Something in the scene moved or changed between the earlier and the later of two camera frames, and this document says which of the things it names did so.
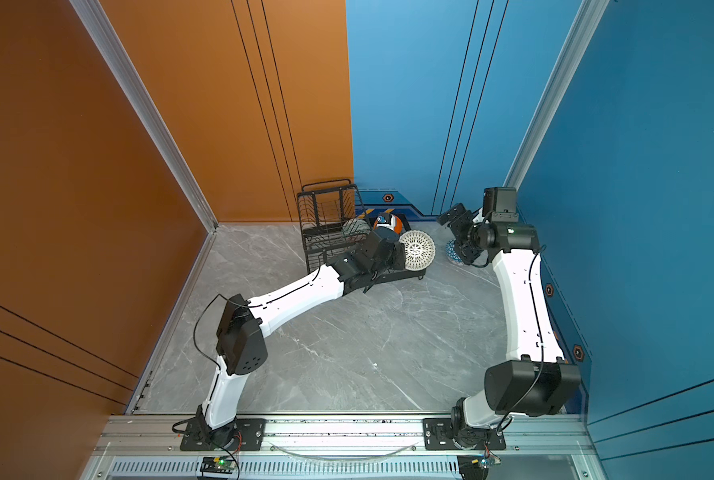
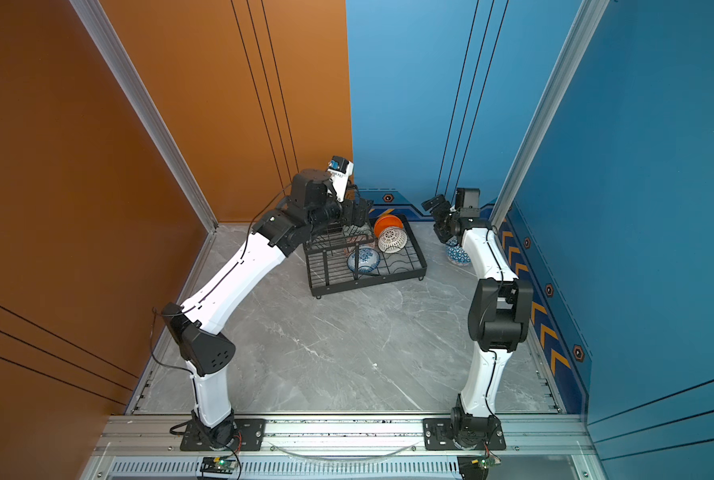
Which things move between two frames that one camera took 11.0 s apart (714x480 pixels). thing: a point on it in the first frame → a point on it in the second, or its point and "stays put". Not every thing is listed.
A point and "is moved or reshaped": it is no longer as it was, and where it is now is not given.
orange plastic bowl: [387, 226] stays put
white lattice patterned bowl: [419, 249] is moved or reshaped
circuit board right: [476, 467] stays put
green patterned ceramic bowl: [355, 228] stays put
